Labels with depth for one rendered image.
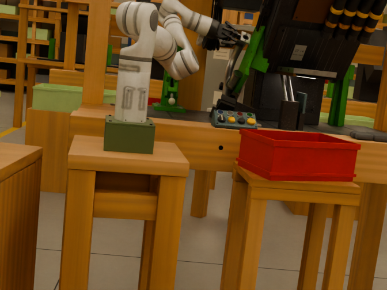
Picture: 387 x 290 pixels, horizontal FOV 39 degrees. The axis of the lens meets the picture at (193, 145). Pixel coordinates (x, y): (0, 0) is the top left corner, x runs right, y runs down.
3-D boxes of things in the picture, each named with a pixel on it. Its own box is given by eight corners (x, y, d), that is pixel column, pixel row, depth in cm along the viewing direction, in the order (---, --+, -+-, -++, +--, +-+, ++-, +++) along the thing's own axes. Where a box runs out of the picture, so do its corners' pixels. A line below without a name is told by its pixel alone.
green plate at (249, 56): (261, 85, 209) (282, 33, 206) (242, 77, 207) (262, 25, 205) (254, 84, 220) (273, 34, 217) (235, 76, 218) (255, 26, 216)
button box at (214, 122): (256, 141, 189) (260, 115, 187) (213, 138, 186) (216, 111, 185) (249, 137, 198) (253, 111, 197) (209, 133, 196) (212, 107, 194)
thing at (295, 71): (336, 80, 194) (337, 72, 194) (292, 76, 192) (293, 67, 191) (299, 75, 232) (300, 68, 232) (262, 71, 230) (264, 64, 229)
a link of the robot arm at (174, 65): (167, 64, 199) (142, 39, 175) (191, 53, 197) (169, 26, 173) (176, 86, 197) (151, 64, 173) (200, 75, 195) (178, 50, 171)
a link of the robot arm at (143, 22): (163, 5, 154) (157, 66, 157) (133, 2, 157) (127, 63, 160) (150, 1, 146) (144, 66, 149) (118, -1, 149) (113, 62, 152)
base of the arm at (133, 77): (149, 123, 154) (155, 63, 152) (117, 121, 151) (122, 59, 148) (141, 118, 163) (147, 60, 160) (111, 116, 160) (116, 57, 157)
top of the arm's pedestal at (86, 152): (188, 177, 146) (190, 163, 146) (66, 168, 141) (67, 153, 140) (173, 155, 178) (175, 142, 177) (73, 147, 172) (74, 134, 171)
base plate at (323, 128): (413, 146, 212) (414, 141, 212) (129, 121, 195) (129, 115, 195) (364, 130, 253) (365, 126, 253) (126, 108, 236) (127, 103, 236)
